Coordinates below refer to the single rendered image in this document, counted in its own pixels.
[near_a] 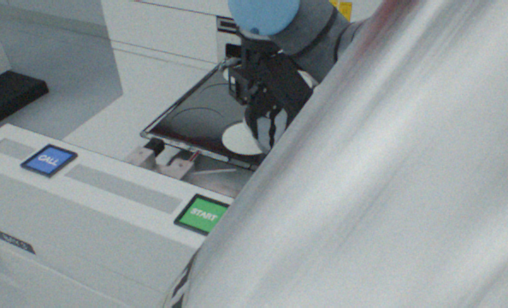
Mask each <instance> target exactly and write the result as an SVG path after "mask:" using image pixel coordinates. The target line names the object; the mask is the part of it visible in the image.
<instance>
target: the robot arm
mask: <svg viewBox="0 0 508 308"><path fill-rule="evenodd" d="M227 4H228V7H229V10H230V14H231V16H232V17H233V19H234V21H236V23H237V24H238V26H237V27H236V36H238V37H240V43H241V59H239V60H237V63H235V64H232V65H229V66H227V70H228V91H229V95H230V96H231V97H232V98H235V99H236V101H237V102H239V104H240V105H241V106H244V105H247V108H246V110H245V112H244V119H243V124H244V128H246V130H247V131H248V132H249V133H250V135H251V136H252V138H253V140H254V142H255V144H256V145H257V146H258V148H259V149H260V151H261V152H263V153H264V154H265V155H267V154H268V153H269V154H268V155H267V156H266V157H265V158H264V159H263V162H262V164H261V165H260V166H259V168H258V169H256V171H255V172H254V174H253V176H252V177H251V178H250V179H249V180H248V182H247V183H246V184H245V186H244V187H243V188H242V190H241V191H240V192H239V194H238V195H237V198H236V199H235V200H234V201H233V202H232V203H231V204H230V205H229V208H228V209H227V211H226V212H225V213H224V215H223V216H221V219H220V220H219V221H218V223H217V224H216V225H215V226H214V227H213V230H211V231H210V233H209V234H208V235H207V237H206V238H205V239H204V242H203V244H202V245H200V246H199V248H198V249H197V250H196V251H195V252H194V254H193V255H192V257H191V258H189V260H188V262H187V264H186V265H185V267H184V268H183V269H182V271H181V272H180V273H179V274H178V275H177V276H176V278H175V279H174V282H173V283H172V284H170V286H169V287H168V289H167V291H166V292H165V294H164V295H163V296H162V297H161V298H160V300H159V301H158V302H157V304H156V305H155V307H154V308H508V0H383V1H382V2H381V4H380V5H378V8H377V9H376V10H375V12H374V13H373V14H372V16H371V17H370V18H367V19H363V20H359V21H354V22H349V21H348V20H347V19H346V18H345V17H344V16H343V15H342V13H341V12H340V11H338V10H337V9H336V8H335V7H334V6H333V5H332V3H331V2H330V1H328V0H227ZM280 50H283V51H284V52H285V53H286V54H285V53H284V52H281V53H279V51H280ZM287 55H289V56H290V57H291V58H292V59H293V60H294V61H295V62H296V63H297V64H298V65H299V66H301V67H302V68H303V69H304V70H305V71H306V73H307V74H308V75H309V76H312V77H313V78H314V79H315V80H316V81H317V82H318V84H319V86H318V88H317V89H316V91H315V92H314V91H313V90H311V89H310V87H309V86H308V84H307V82H306V80H305V79H304V77H303V76H302V75H301V74H300V73H299V72H298V70H297V69H296V68H295V66H294V65H293V64H292V61H291V60H290V58H288V57H287ZM239 65H241V66H239ZM237 66H239V67H237ZM236 67H237V68H236ZM231 76H232V77H233V78H234V79H235V91H234V90H232V89H231ZM290 119H292V124H290V125H289V126H288V129H287V130H286V131H285V129H286V127H287V125H288V123H289V121H290Z"/></svg>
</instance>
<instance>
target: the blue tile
mask: <svg viewBox="0 0 508 308"><path fill-rule="evenodd" d="M71 156H72V155H70V154H67V153H64V152H61V151H58V150H57V149H54V148H51V147H49V148H48V149H46V150H45V152H43V153H42V154H40V155H38V156H37V157H35V158H34V159H32V160H31V161H30V163H28V164H27V166H30V167H34V168H35V169H40V170H43V171H45V173H48V174H49V172H50V171H51V170H53V169H54V168H56V167H57V166H58V165H60V164H62V163H63V162H64V160H66V159H67V158H68V157H71Z"/></svg>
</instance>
